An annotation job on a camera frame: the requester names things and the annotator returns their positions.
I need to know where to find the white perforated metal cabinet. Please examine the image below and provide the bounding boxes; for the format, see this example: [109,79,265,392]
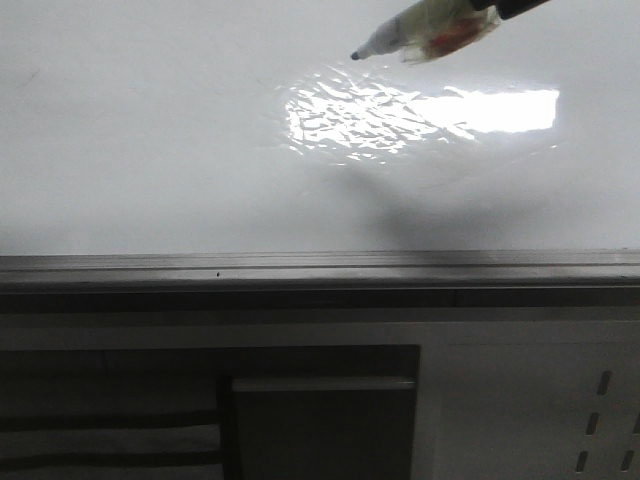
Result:
[1,307,639,479]

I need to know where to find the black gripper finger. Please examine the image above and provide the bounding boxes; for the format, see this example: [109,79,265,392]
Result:
[471,0,548,20]

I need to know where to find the white taped whiteboard marker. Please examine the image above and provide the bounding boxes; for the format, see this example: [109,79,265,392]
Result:
[351,1,501,64]

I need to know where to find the grey aluminium marker tray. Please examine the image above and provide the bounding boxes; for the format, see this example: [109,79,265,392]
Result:
[1,249,639,313]

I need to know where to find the white glossy whiteboard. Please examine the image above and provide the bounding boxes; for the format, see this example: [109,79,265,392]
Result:
[1,1,639,255]

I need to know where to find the dark slatted shelf rack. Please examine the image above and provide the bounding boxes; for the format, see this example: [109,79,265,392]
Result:
[1,345,419,479]

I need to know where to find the dark grey box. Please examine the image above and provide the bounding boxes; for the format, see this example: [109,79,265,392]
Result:
[233,376,416,479]

